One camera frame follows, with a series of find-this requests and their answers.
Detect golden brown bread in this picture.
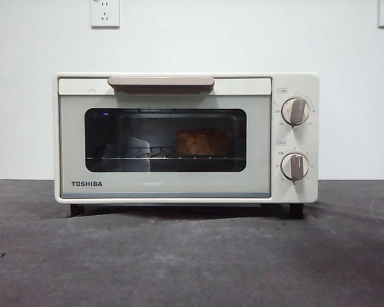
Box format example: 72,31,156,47
175,128,230,157

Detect glass oven door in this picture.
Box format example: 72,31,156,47
57,75,273,199

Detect cream white Toshiba toaster oven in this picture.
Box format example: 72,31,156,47
53,72,319,220

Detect cream timer knob, beige grip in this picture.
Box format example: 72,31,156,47
280,152,310,181

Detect cream temperature knob, beige grip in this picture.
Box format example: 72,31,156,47
280,97,310,126

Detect metal wire oven rack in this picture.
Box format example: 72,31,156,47
85,146,244,161

